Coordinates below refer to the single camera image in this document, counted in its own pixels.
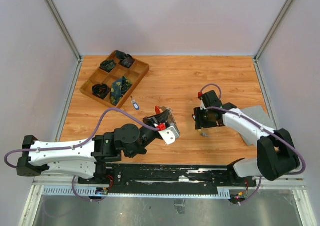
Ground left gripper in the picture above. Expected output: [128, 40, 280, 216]
[129, 109, 170, 158]

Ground key with yellow tag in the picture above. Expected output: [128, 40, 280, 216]
[197, 129, 210, 138]

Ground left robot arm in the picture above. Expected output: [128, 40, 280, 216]
[16, 109, 180, 184]

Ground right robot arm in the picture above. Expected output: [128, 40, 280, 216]
[193, 90, 301, 186]

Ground key with blue tag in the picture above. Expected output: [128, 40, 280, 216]
[130, 96, 140, 111]

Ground blue tie yellow flowers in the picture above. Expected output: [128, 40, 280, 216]
[110, 76, 133, 106]

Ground grey foam pad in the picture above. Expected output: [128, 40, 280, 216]
[236, 105, 272, 147]

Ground wooden compartment tray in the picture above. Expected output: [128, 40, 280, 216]
[80, 50, 150, 109]

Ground dark tie purple pattern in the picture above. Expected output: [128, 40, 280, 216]
[120, 57, 135, 69]

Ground dark tie orange flowers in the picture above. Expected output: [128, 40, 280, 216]
[91, 83, 111, 100]

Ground green patterned rolled tie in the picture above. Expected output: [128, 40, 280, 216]
[99, 60, 117, 72]

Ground dark folded tie back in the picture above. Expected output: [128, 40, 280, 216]
[115, 50, 132, 61]

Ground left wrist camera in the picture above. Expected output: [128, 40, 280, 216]
[159, 124, 180, 145]

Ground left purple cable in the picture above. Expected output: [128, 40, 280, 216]
[4, 107, 161, 203]

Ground purple cable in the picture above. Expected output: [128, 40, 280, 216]
[4, 107, 161, 203]
[201, 83, 307, 176]

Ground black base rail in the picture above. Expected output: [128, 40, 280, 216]
[77, 163, 257, 197]

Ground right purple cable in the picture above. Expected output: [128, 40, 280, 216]
[201, 83, 307, 176]

